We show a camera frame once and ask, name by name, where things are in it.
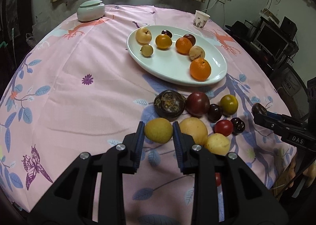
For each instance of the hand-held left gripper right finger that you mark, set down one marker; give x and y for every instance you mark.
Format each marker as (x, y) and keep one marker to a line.
(179, 146)

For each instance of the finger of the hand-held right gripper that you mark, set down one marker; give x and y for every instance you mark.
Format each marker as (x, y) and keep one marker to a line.
(274, 115)
(269, 122)

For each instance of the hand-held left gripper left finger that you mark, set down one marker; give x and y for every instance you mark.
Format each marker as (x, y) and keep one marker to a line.
(138, 146)

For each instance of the dark purple plum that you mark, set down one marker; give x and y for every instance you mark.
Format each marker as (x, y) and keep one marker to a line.
(214, 112)
(237, 125)
(167, 33)
(259, 109)

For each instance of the large yellow round fruit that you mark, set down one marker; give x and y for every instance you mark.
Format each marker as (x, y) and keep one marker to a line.
(193, 131)

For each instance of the small yellow-green fruit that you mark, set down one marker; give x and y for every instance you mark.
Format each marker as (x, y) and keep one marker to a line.
(147, 51)
(158, 130)

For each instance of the dark wrinkled passion fruit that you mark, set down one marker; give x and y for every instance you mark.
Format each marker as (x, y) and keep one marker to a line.
(169, 104)

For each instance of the green-yellow mandarin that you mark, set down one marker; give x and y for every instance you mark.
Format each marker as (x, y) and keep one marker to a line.
(228, 104)

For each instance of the large dark red plum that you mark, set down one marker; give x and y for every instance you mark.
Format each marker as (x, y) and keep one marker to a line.
(197, 104)

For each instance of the red tomato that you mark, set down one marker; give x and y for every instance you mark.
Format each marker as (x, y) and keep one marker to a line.
(218, 179)
(223, 127)

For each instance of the orange mandarin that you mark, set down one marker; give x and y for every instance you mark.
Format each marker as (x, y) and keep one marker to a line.
(200, 69)
(182, 46)

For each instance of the white oval plate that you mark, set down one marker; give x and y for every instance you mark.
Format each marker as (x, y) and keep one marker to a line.
(170, 67)

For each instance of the speckled yellow pepino melon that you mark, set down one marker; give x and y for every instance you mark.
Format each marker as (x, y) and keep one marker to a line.
(196, 53)

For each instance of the yellow-orange round fruit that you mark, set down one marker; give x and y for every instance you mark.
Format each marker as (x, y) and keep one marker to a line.
(163, 41)

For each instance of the pale yellow pepino melon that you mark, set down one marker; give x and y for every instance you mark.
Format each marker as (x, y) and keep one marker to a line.
(143, 35)

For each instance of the person's right hand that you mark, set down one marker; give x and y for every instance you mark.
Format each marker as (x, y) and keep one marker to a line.
(292, 170)

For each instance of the computer monitor and desk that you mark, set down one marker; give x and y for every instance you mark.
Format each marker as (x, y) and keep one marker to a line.
(261, 57)

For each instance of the computer monitor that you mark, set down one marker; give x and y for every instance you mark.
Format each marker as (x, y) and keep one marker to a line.
(270, 37)

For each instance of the black speaker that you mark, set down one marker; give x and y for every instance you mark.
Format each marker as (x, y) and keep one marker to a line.
(288, 26)

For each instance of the black hat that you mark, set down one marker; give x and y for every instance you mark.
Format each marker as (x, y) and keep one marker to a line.
(237, 27)

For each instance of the floral paper cup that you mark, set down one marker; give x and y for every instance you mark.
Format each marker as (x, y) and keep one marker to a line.
(200, 20)

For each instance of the pale green ceramic jar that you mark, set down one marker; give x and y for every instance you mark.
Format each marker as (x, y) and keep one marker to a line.
(90, 14)

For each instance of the pale green jar lid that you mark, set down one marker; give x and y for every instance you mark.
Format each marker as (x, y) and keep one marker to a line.
(90, 3)

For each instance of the clear plastic bag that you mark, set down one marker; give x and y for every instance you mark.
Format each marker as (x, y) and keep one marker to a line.
(30, 40)

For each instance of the wooden wall board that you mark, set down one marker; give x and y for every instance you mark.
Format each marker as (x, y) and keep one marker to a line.
(270, 15)

